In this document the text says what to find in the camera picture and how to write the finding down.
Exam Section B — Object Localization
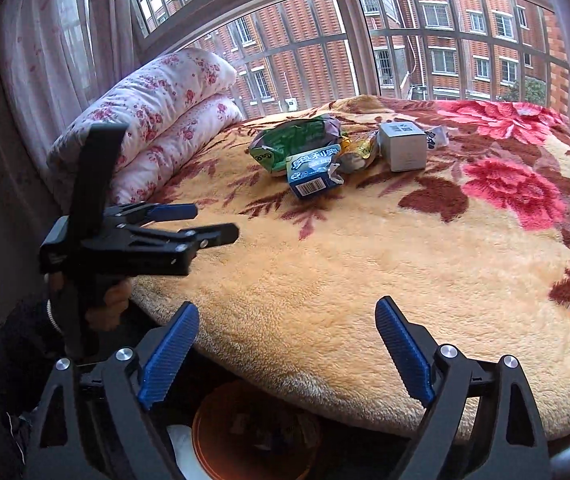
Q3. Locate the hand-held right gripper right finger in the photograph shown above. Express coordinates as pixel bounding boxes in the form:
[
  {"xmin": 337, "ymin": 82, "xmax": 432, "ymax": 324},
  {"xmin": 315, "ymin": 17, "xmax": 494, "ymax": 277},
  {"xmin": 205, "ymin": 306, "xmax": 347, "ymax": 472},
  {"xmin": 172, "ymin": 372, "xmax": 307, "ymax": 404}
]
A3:
[{"xmin": 374, "ymin": 296, "xmax": 552, "ymax": 480}]

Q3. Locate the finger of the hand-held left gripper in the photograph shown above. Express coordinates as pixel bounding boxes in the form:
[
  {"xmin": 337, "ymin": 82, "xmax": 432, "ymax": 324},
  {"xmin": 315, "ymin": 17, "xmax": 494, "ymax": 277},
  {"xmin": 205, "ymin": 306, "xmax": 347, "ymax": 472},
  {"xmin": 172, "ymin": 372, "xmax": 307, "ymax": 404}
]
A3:
[
  {"xmin": 130, "ymin": 223, "xmax": 240, "ymax": 262},
  {"xmin": 115, "ymin": 202, "xmax": 199, "ymax": 224}
]

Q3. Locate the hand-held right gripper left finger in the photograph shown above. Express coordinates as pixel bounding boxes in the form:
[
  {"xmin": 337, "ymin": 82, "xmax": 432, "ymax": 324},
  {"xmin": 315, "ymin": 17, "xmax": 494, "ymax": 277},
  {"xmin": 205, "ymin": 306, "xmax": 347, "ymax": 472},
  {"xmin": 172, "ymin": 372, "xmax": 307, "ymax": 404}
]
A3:
[{"xmin": 25, "ymin": 301, "xmax": 201, "ymax": 480}]

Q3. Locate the brown round bin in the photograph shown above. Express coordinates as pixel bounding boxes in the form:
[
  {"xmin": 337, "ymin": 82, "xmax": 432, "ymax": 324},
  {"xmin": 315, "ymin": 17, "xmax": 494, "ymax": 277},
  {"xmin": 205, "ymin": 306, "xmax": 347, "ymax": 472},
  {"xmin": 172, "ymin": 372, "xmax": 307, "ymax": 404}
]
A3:
[{"xmin": 192, "ymin": 380, "xmax": 324, "ymax": 480}]

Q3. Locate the blue drink carton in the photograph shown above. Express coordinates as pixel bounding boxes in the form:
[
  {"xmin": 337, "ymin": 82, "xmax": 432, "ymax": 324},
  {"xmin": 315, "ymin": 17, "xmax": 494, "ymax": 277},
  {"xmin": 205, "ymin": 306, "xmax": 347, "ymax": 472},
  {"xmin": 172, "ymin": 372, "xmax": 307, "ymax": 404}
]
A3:
[{"xmin": 285, "ymin": 144, "xmax": 344, "ymax": 200}]

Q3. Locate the green snack bag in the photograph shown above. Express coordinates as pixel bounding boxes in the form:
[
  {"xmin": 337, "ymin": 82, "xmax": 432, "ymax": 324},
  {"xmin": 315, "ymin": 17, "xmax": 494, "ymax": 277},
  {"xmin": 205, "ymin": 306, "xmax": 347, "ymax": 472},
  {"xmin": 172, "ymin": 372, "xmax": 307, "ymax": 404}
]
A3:
[{"xmin": 247, "ymin": 116, "xmax": 348, "ymax": 177}]

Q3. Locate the yellow snack wrapper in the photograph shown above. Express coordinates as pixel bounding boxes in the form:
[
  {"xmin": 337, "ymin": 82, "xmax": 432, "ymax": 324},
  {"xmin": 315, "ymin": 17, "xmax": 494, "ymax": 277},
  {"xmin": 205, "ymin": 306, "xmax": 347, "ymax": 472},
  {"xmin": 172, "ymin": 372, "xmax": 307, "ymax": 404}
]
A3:
[{"xmin": 337, "ymin": 130, "xmax": 382, "ymax": 174}]

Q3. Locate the grey cardboard box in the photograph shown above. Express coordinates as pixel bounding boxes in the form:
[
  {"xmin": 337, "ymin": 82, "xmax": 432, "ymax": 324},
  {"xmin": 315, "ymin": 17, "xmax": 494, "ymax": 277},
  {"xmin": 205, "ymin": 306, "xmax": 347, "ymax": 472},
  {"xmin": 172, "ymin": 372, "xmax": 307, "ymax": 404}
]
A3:
[{"xmin": 377, "ymin": 121, "xmax": 429, "ymax": 172}]

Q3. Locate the small white wrapper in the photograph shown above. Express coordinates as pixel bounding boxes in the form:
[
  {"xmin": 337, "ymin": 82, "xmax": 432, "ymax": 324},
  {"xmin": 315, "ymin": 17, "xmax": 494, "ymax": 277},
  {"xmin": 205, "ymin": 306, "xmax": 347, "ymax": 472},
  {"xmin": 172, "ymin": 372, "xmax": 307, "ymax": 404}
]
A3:
[{"xmin": 422, "ymin": 127, "xmax": 449, "ymax": 150}]

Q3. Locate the person's left forearm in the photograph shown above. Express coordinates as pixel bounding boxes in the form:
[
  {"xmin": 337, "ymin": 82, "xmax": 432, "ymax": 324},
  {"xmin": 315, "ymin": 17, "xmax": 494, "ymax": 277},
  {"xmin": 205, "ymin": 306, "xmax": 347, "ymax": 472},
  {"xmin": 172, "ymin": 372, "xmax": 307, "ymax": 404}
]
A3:
[{"xmin": 0, "ymin": 295, "xmax": 68, "ymax": 480}]

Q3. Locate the person's left hand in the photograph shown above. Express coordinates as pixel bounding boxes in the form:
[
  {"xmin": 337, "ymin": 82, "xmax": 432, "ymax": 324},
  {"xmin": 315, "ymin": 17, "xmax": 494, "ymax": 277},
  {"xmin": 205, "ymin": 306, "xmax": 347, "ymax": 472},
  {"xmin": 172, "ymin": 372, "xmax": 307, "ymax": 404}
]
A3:
[{"xmin": 86, "ymin": 279, "xmax": 134, "ymax": 332}]

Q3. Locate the beige floral plush blanket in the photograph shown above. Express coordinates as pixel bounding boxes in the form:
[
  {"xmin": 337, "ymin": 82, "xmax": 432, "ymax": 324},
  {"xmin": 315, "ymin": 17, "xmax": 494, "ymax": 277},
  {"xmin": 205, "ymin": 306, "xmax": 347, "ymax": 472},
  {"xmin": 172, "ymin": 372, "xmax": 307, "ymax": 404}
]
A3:
[{"xmin": 130, "ymin": 95, "xmax": 570, "ymax": 442}]

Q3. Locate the folded floral quilt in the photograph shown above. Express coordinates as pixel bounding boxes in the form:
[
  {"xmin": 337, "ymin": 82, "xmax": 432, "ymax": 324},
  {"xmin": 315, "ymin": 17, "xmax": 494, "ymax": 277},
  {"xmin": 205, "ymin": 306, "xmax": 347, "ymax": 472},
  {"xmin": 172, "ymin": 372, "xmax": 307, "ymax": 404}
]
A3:
[{"xmin": 46, "ymin": 47, "xmax": 246, "ymax": 206}]

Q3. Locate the red brick building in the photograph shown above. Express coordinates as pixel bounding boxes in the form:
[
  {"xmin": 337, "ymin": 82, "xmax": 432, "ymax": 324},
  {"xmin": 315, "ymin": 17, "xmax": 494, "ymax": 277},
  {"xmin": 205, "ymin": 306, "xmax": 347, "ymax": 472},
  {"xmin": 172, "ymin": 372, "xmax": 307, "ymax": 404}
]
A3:
[{"xmin": 130, "ymin": 0, "xmax": 570, "ymax": 118}]

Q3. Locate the pink sheer curtain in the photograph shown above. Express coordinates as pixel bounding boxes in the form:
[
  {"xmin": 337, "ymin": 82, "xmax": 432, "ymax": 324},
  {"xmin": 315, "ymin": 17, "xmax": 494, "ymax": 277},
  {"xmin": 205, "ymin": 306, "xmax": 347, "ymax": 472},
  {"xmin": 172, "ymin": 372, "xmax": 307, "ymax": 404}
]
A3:
[{"xmin": 0, "ymin": 0, "xmax": 142, "ymax": 128}]

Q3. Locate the green tree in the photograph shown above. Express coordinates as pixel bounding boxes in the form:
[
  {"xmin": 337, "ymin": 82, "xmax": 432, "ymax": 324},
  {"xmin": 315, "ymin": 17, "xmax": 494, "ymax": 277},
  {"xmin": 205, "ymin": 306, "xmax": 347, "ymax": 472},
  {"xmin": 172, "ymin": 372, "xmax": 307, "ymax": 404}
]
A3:
[{"xmin": 498, "ymin": 77, "xmax": 549, "ymax": 107}]

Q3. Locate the metal window grille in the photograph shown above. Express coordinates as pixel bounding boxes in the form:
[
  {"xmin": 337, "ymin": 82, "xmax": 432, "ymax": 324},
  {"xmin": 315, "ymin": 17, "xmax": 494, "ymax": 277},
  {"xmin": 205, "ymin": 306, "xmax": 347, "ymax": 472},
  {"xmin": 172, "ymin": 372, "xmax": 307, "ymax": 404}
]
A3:
[{"xmin": 185, "ymin": 0, "xmax": 568, "ymax": 118}]

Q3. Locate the window frame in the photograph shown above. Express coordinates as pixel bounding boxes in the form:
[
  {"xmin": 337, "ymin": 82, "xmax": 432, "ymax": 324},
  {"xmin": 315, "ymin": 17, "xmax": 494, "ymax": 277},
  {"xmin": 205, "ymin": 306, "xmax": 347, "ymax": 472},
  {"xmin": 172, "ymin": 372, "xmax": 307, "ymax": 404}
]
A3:
[{"xmin": 85, "ymin": 0, "xmax": 570, "ymax": 121}]

